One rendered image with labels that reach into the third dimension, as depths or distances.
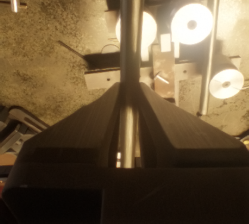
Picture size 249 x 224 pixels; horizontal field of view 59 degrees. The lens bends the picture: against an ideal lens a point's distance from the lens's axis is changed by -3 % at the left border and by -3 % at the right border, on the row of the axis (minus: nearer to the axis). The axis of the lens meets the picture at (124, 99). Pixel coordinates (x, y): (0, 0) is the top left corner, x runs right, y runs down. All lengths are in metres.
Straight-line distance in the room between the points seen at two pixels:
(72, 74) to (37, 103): 0.11
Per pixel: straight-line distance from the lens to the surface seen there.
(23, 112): 0.50
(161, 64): 0.32
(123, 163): 0.16
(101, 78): 0.37
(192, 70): 0.37
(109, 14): 0.32
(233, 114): 0.52
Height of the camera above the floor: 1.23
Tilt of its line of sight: 53 degrees down
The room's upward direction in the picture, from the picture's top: 179 degrees counter-clockwise
